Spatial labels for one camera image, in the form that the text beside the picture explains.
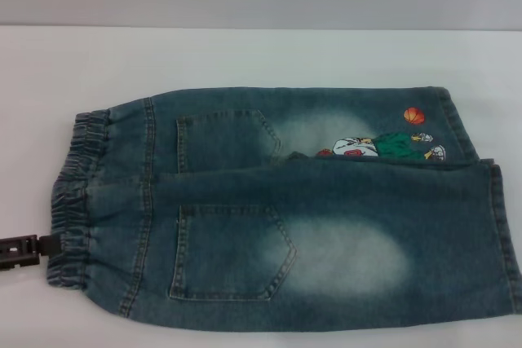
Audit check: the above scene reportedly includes blue denim shorts with print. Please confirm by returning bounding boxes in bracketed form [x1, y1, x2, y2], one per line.
[45, 86, 521, 331]

